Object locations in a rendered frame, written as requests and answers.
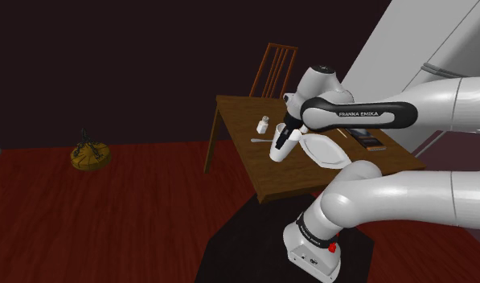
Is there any brown wooden table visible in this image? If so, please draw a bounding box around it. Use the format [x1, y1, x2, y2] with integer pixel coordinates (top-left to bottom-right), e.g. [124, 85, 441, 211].
[203, 94, 427, 205]

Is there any brown wooden chair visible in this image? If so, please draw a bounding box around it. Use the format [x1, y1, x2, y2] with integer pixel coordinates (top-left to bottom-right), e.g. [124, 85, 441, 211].
[248, 42, 299, 100]

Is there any yellow round cushion with chain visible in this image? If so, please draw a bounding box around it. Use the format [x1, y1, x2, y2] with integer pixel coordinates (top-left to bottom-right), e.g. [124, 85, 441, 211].
[69, 128, 113, 172]

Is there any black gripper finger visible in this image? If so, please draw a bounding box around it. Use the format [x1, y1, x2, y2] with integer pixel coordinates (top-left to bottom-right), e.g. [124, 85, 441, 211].
[274, 130, 291, 151]

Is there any dark robot stand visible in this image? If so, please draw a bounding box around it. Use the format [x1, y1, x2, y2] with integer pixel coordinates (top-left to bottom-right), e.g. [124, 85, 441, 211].
[194, 193, 375, 283]

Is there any white cup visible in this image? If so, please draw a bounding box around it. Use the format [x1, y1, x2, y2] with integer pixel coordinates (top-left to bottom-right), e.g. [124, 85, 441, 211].
[269, 121, 304, 163]

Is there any white plate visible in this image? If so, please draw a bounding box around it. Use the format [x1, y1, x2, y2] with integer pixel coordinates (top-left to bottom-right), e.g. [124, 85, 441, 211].
[297, 133, 353, 170]

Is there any black flat remote control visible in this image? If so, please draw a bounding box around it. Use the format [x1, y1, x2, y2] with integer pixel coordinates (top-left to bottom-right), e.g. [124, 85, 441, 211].
[345, 128, 388, 153]

